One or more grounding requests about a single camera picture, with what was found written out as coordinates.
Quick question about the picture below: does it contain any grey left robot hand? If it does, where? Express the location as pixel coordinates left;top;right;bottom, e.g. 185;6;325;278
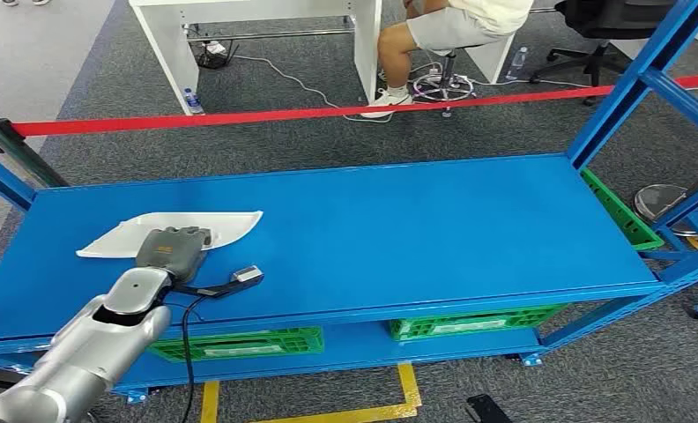
134;226;213;283

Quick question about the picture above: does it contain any white curved plastic part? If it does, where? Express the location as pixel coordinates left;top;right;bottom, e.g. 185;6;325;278
75;211;264;260

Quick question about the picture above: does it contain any green plastic crate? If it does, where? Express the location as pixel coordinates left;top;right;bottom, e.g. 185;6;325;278
580;167;666;253
147;326;325;364
388;304;568;343

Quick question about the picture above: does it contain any red barrier belt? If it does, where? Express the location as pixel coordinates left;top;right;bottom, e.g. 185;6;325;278
10;72;698;139

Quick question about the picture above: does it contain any clear water bottle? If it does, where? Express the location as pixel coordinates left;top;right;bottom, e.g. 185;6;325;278
504;46;530;82
182;87;206;116

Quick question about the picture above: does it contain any chrome belt stanchion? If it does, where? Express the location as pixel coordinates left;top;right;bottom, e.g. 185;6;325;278
634;164;698;238
0;110;71;189

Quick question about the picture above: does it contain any chrome swivel stool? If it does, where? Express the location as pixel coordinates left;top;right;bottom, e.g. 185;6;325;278
411;49;478;118

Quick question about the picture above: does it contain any seated person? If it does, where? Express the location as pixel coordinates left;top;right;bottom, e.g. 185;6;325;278
360;0;536;120

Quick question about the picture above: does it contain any black office chair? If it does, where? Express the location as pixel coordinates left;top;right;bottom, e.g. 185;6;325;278
528;0;678;108

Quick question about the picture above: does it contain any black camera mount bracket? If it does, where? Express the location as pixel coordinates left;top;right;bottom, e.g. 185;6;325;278
172;274;251;301

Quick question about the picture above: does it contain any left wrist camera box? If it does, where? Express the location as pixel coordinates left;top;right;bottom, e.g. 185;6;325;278
231;264;265;287

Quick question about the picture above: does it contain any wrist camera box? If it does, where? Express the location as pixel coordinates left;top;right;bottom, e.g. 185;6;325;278
464;394;514;423
231;264;265;287

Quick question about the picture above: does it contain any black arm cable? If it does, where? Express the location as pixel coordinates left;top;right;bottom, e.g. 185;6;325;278
178;294;208;423

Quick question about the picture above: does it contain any black wire basket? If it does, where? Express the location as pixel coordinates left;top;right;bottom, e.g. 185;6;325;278
190;39;241;71

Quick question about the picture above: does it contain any white floor cable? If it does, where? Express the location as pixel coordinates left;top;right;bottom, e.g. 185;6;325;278
231;53;395;125

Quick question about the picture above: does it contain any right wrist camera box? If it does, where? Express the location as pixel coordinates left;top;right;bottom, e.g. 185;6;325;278
464;394;514;423

